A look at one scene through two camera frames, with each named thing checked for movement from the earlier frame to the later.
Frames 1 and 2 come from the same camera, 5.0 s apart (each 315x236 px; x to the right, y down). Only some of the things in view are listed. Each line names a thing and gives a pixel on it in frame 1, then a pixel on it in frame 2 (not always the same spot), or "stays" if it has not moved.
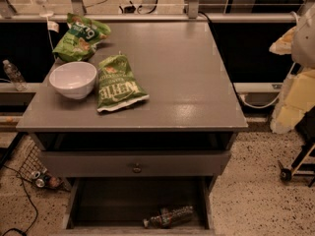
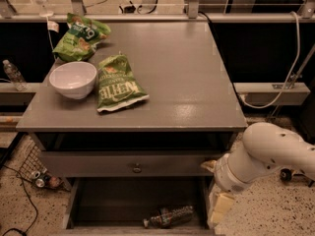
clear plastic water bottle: [169, 218] stays
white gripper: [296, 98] -> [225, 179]
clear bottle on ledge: [15, 76] stays
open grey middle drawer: [118, 206] stays
